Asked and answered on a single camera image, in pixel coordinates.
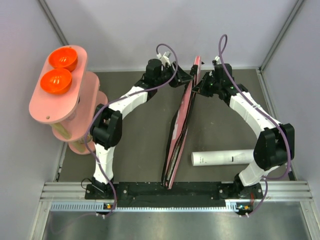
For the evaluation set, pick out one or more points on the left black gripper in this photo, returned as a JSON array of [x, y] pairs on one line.
[[180, 77]]

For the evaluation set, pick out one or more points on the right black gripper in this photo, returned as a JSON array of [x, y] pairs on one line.
[[200, 88]]

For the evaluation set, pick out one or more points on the pink SPORT racket bag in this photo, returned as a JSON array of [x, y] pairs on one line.
[[179, 127]]

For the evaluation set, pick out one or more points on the white shuttlecock tube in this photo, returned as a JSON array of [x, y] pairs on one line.
[[222, 157]]

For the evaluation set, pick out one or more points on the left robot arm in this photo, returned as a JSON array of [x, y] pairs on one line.
[[107, 127]]

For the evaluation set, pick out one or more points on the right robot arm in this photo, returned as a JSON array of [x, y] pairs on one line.
[[275, 144]]

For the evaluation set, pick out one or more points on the pink three-tier wooden shelf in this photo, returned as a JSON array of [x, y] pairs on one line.
[[70, 114]]

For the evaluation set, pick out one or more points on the upper orange plastic bowl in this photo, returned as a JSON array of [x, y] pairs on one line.
[[64, 58]]

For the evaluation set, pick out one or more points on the orange plastic bowl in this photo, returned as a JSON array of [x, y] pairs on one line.
[[57, 81], [64, 58]]

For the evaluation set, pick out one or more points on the lower orange plastic bowl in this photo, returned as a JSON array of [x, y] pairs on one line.
[[57, 81]]

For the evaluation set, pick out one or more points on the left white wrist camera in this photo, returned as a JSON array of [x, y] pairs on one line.
[[164, 58]]

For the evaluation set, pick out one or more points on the grey slotted cable duct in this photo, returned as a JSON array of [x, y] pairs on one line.
[[101, 207]]

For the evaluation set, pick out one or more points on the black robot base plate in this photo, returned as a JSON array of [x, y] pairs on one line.
[[182, 194]]

